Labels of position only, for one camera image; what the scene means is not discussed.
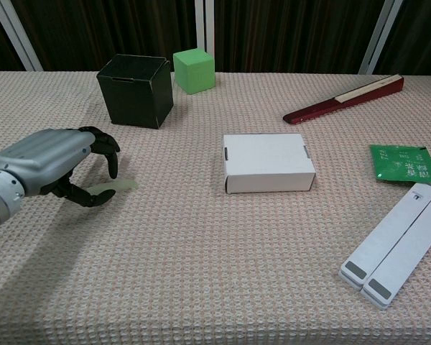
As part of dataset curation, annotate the white partition frame post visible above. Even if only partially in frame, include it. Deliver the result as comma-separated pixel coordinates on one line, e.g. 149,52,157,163
0,0,44,72
195,0,216,73
358,0,405,75

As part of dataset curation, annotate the pale green strip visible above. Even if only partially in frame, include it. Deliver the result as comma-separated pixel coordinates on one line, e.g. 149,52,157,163
85,178,139,197

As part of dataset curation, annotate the red folded hand fan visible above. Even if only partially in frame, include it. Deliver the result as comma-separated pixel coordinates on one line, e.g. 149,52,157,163
282,74,405,126

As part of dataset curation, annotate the black cardboard box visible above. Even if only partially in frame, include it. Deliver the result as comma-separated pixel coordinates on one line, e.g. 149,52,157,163
96,53,175,130

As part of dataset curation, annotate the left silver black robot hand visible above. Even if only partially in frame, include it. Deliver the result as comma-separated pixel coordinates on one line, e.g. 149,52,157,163
0,125,121,209

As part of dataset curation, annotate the white folding stand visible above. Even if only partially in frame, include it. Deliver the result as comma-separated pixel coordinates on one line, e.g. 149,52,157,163
338,175,431,311

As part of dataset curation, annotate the green tea packet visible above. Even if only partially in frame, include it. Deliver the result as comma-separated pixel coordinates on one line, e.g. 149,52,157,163
369,143,431,186

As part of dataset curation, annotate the white cardboard box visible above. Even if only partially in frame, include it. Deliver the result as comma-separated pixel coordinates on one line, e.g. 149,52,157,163
222,133,317,194

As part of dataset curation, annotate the green foam cube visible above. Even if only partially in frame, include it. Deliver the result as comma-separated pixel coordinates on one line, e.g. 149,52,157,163
172,48,216,96

